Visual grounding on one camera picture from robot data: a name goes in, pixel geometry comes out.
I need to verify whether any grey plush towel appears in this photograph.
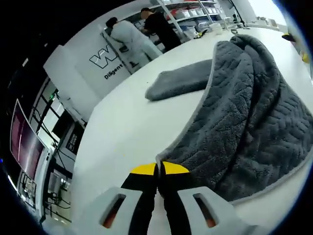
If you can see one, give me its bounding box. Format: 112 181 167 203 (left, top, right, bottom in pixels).
145 34 313 205

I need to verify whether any black stand pole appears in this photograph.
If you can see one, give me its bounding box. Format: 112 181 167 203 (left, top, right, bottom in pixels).
229 0 246 25

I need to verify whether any white plastic bin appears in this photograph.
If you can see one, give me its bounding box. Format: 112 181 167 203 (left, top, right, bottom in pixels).
207 23 223 35

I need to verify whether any unused yellow-tipped gripper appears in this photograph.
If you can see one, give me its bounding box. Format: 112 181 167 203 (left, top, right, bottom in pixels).
193 29 208 40

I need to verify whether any black printed sign board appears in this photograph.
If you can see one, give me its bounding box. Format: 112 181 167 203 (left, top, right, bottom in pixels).
65 121 85 153

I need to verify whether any row of white storage boxes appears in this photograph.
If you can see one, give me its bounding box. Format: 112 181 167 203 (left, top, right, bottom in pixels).
166 3 224 37

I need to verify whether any grey metal shelving rack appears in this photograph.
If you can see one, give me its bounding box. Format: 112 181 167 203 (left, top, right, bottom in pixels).
132 0 235 47

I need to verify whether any white-framed monitor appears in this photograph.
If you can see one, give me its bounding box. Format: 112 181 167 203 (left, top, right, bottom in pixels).
9 97 46 181

